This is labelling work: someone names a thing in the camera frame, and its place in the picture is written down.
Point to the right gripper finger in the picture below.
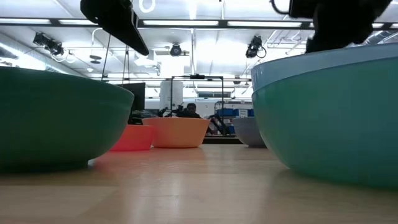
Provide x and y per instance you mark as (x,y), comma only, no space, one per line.
(339,32)

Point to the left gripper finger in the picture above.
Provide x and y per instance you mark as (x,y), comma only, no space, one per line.
(124,29)

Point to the light blue bowl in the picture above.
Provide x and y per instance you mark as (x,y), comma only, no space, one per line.
(311,67)

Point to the coral red bowl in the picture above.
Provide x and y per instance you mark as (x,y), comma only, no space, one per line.
(133,138)

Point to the dark green bowl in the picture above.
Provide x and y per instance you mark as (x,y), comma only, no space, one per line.
(56,121)

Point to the orange bowl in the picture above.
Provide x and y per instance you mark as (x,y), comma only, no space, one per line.
(177,132)

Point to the grey bowl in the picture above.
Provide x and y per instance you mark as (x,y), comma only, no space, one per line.
(247,132)

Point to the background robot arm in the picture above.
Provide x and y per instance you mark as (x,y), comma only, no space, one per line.
(169,112)
(219,123)

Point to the ceiling light strip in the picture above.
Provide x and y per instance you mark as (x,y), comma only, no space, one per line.
(25,21)
(264,24)
(77,22)
(180,23)

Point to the black monitor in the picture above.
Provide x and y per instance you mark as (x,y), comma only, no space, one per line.
(136,96)

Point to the white column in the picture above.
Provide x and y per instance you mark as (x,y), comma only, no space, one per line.
(166,93)

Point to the teal bowl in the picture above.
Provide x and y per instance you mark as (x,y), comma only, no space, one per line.
(329,130)

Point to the person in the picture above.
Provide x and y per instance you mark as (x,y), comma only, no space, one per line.
(191,111)

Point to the blue storage bins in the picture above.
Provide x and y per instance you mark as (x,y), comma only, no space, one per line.
(230,112)

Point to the ceiling camera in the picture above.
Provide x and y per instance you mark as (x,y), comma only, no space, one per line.
(175,50)
(48,45)
(254,47)

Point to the black background frame stand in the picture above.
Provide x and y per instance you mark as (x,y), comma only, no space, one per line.
(222,102)

